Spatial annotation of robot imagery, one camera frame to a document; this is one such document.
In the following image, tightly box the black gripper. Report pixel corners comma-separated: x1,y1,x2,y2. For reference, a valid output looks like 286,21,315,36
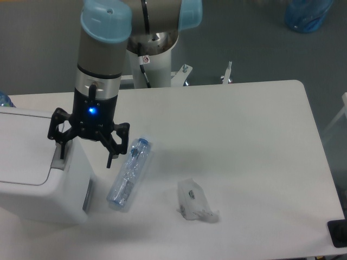
47,88,131,169

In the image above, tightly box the white push-button trash can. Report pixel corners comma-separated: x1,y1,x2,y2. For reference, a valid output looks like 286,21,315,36
1,107,95,224

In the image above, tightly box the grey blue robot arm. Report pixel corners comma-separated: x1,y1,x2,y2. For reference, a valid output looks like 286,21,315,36
48,1,203,159

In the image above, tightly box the clear plastic water bottle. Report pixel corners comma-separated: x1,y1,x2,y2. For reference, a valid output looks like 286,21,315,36
106,136,152,212

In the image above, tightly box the clear crumpled plastic bag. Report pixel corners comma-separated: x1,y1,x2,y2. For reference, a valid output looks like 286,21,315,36
177,178,219,223

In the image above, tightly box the large blue water jug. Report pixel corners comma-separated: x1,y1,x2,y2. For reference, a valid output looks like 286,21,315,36
284,0,334,34

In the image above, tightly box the black device at table edge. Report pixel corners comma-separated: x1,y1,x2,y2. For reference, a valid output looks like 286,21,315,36
327,219,346,248

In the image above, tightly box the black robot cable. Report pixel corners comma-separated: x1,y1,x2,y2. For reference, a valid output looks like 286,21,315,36
137,42,152,89

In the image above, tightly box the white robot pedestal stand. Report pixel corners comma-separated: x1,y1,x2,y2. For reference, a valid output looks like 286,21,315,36
119,29,234,89

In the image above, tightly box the white frame at right edge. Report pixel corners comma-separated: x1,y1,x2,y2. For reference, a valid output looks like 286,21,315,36
322,92,346,144

